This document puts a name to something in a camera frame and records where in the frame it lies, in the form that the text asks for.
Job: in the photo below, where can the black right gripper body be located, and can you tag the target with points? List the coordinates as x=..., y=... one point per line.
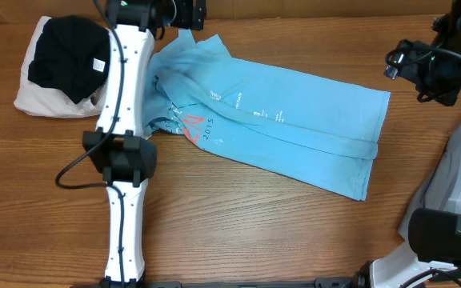
x=438, y=75

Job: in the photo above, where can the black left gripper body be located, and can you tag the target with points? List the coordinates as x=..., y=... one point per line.
x=177, y=13

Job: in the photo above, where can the light blue t-shirt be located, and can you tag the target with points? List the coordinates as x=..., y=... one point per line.
x=313, y=129

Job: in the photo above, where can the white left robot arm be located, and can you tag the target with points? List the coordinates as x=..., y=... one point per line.
x=118, y=147

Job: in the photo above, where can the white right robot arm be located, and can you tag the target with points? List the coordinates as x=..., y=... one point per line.
x=431, y=227

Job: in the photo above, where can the black folded garment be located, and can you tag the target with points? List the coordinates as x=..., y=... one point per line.
x=71, y=55

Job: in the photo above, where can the grey garment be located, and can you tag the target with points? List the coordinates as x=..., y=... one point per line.
x=436, y=189

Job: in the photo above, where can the beige folded garment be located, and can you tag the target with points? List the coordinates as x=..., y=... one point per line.
x=48, y=102

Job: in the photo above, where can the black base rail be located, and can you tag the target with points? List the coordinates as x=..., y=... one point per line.
x=254, y=284

